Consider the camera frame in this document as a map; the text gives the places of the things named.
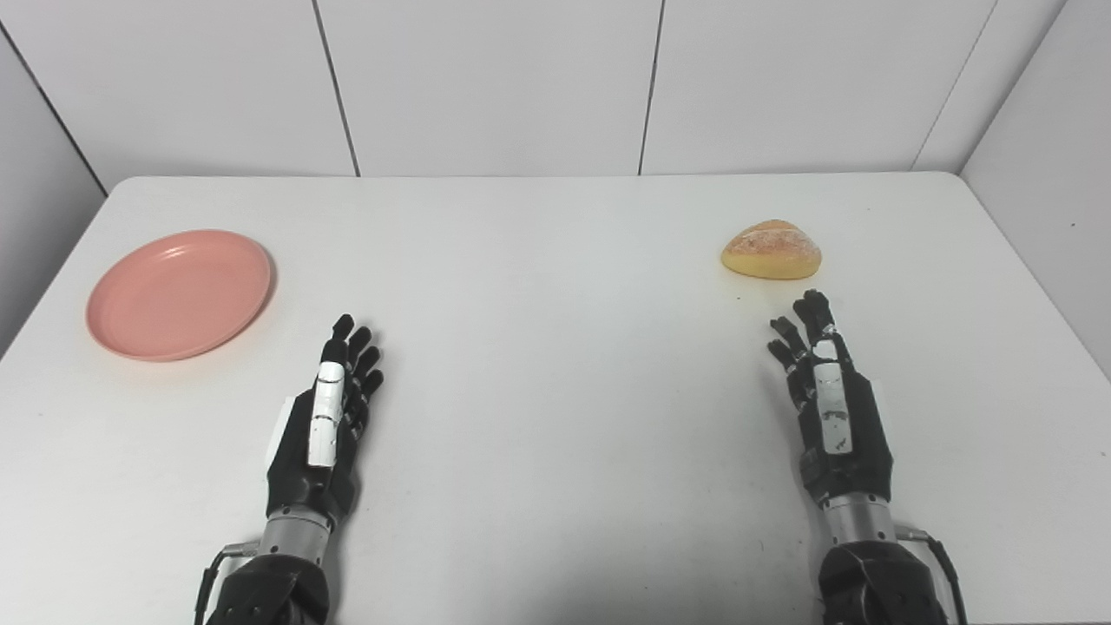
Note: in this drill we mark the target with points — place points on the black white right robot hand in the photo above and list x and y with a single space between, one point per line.
855 451

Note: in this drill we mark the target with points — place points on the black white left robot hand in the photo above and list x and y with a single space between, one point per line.
299 469

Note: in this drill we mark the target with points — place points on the pink round plate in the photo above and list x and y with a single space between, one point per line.
178 295

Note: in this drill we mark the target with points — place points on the golden bread roll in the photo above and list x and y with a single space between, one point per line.
771 250

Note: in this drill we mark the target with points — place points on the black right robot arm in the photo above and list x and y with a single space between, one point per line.
877 590

